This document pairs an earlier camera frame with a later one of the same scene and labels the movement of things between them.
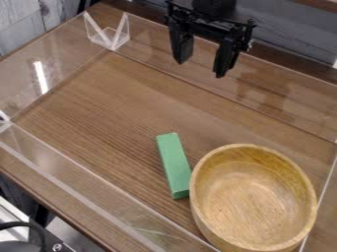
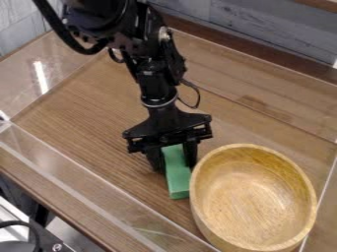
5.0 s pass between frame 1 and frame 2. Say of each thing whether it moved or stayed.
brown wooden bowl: stayed
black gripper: moved
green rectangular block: stayed
